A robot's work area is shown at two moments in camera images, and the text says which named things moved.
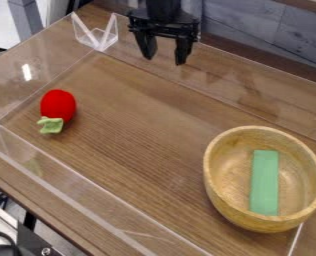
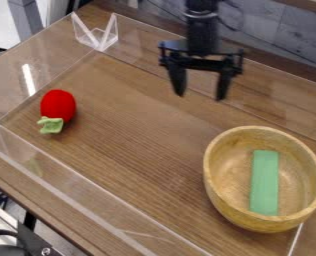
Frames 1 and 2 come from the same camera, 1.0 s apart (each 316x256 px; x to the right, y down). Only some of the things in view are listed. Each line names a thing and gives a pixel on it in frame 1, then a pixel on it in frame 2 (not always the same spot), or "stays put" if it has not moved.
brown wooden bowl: [264, 178] stays put
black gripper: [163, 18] to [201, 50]
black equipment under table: [30, 244] stays put
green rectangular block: [265, 182] stays put
